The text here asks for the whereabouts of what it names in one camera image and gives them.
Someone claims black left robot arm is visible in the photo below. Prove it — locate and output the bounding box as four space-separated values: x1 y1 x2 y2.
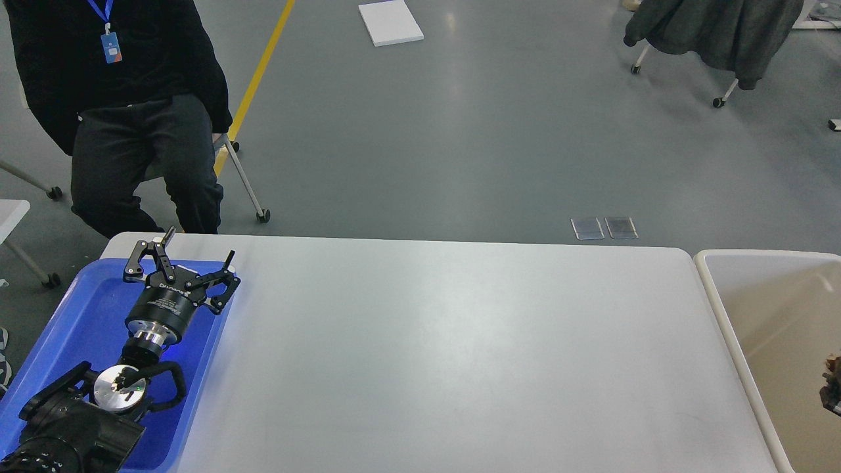
2 231 240 472

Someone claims blue plastic tray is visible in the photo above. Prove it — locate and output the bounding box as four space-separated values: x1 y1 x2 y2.
1 258 229 472

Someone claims white board on floor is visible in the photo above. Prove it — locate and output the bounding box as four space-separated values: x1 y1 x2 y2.
358 1 424 47

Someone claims clear floor plate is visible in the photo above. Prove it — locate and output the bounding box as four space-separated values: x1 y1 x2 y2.
570 217 605 240
604 217 639 240

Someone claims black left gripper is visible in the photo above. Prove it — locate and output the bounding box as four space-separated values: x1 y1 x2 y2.
124 227 241 346

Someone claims dark jacket on chair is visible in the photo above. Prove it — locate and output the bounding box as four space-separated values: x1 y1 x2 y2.
623 1 803 91

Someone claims brown paper ball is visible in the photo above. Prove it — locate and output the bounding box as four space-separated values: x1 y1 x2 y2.
823 353 840 380

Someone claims left clear floor plate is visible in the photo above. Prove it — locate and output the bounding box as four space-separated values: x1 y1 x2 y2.
570 217 605 240

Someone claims grey chair with casters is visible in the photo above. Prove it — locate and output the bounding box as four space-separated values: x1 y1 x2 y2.
145 131 271 223

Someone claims seated person in black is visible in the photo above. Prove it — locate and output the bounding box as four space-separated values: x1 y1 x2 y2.
3 1 233 238

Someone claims beige plastic bin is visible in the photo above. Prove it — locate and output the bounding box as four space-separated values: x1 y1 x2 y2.
694 250 840 472

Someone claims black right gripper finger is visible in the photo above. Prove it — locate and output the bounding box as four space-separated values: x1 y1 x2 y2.
820 381 840 416

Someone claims blue lanyard badge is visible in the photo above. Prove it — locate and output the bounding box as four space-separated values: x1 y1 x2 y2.
87 0 124 64

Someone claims right clear floor plate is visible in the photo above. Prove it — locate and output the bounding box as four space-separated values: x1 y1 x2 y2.
604 217 639 240

